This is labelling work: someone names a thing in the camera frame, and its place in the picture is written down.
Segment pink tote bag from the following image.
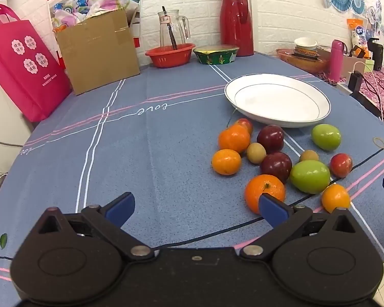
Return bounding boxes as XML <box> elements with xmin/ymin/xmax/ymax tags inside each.
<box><xmin>0</xmin><ymin>4</ymin><xmax>73</xmax><ymax>123</ymax></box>

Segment orange snack bag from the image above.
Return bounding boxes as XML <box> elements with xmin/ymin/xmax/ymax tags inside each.
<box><xmin>346</xmin><ymin>18</ymin><xmax>369</xmax><ymax>48</ymax></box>

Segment large orange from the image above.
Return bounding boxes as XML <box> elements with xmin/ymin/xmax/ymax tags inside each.
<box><xmin>245</xmin><ymin>174</ymin><xmax>286</xmax><ymax>215</ymax></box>

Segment small green plum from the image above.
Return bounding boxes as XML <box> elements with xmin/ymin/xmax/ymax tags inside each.
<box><xmin>311</xmin><ymin>124</ymin><xmax>342</xmax><ymax>151</ymax></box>

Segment large green plum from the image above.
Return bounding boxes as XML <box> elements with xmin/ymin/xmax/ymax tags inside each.
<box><xmin>290</xmin><ymin>160</ymin><xmax>331</xmax><ymax>194</ymax></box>

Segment dark red plum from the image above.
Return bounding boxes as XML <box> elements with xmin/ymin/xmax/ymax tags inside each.
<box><xmin>260</xmin><ymin>152</ymin><xmax>293</xmax><ymax>184</ymax></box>
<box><xmin>257</xmin><ymin>125</ymin><xmax>285</xmax><ymax>154</ymax></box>

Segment black stirring stick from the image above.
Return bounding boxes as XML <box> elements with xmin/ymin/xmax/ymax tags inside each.
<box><xmin>162</xmin><ymin>6</ymin><xmax>178</xmax><ymax>50</ymax></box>

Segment beige box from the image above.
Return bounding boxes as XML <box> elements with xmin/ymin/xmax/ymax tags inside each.
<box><xmin>342</xmin><ymin>54</ymin><xmax>373</xmax><ymax>81</ymax></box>

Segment black pump bottle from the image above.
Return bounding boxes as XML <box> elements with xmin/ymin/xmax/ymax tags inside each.
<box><xmin>368</xmin><ymin>38</ymin><xmax>384</xmax><ymax>71</ymax></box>

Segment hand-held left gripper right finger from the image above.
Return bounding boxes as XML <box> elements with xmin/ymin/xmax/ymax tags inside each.
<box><xmin>240</xmin><ymin>192</ymin><xmax>356</xmax><ymax>258</ymax></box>

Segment orange plastic tray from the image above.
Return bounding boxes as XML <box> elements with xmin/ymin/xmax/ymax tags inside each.
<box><xmin>276</xmin><ymin>48</ymin><xmax>331</xmax><ymax>74</ymax></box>

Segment green patterned bowl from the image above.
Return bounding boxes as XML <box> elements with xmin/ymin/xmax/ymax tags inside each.
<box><xmin>193</xmin><ymin>45</ymin><xmax>240</xmax><ymax>66</ymax></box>

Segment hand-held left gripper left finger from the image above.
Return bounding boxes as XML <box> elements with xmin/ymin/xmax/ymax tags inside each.
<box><xmin>38</xmin><ymin>192</ymin><xmax>155</xmax><ymax>261</ymax></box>

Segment black power adapter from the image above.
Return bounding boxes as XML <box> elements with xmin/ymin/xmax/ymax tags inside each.
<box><xmin>348</xmin><ymin>72</ymin><xmax>364</xmax><ymax>94</ymax></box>

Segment white bowl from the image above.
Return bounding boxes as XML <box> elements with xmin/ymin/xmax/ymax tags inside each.
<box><xmin>294</xmin><ymin>37</ymin><xmax>318</xmax><ymax>51</ymax></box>

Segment red thermos jug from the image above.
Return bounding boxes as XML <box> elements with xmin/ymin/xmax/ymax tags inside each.
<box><xmin>220</xmin><ymin>0</ymin><xmax>255</xmax><ymax>57</ymax></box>

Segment floral printed cloth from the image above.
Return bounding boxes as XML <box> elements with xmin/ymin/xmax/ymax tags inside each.
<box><xmin>52</xmin><ymin>0</ymin><xmax>139</xmax><ymax>32</ymax></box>

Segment pink bottle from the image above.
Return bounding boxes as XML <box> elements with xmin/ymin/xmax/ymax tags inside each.
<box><xmin>328</xmin><ymin>39</ymin><xmax>345</xmax><ymax>82</ymax></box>

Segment blue striped tablecloth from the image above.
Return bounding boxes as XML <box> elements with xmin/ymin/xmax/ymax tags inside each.
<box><xmin>0</xmin><ymin>51</ymin><xmax>384</xmax><ymax>295</ymax></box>

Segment tan longan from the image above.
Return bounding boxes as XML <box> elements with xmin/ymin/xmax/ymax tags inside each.
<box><xmin>247</xmin><ymin>142</ymin><xmax>267</xmax><ymax>164</ymax></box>
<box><xmin>299</xmin><ymin>150</ymin><xmax>319</xmax><ymax>163</ymax></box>

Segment stack of dishes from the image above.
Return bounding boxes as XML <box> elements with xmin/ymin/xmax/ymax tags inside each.
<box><xmin>293</xmin><ymin>48</ymin><xmax>321</xmax><ymax>61</ymax></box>

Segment pink floral cloth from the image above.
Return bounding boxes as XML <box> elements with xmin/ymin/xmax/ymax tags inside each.
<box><xmin>362</xmin><ymin>68</ymin><xmax>384</xmax><ymax>127</ymax></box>

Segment cardboard box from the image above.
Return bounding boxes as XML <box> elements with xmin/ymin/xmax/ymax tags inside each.
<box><xmin>56</xmin><ymin>8</ymin><xmax>141</xmax><ymax>96</ymax></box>

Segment black cable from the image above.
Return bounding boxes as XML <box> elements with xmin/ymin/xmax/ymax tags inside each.
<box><xmin>0</xmin><ymin>136</ymin><xmax>24</xmax><ymax>149</ymax></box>

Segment red plastic basket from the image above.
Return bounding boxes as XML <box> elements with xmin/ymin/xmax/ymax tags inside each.
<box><xmin>145</xmin><ymin>43</ymin><xmax>195</xmax><ymax>69</ymax></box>

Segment small orange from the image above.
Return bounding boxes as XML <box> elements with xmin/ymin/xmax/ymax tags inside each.
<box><xmin>212</xmin><ymin>149</ymin><xmax>242</xmax><ymax>176</ymax></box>
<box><xmin>321</xmin><ymin>184</ymin><xmax>351</xmax><ymax>214</ymax></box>

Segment white plate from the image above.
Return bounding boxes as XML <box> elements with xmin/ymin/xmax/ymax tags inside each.
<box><xmin>225</xmin><ymin>74</ymin><xmax>331</xmax><ymax>128</ymax></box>

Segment blue white wall stickers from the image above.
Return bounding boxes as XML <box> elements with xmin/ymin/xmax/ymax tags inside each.
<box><xmin>366</xmin><ymin>0</ymin><xmax>384</xmax><ymax>37</ymax></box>

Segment white cable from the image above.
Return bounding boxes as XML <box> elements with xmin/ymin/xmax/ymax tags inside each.
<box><xmin>353</xmin><ymin>60</ymin><xmax>383</xmax><ymax>82</ymax></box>

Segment red yellow nectarine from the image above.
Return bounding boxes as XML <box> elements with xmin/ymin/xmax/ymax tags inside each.
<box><xmin>330</xmin><ymin>153</ymin><xmax>353</xmax><ymax>179</ymax></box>
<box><xmin>235</xmin><ymin>118</ymin><xmax>253</xmax><ymax>135</ymax></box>

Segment glass pitcher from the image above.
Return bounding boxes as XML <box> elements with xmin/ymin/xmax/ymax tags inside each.
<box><xmin>157</xmin><ymin>10</ymin><xmax>191</xmax><ymax>50</ymax></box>

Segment orange with long stem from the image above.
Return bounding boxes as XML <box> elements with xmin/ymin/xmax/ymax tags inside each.
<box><xmin>218</xmin><ymin>110</ymin><xmax>251</xmax><ymax>154</ymax></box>

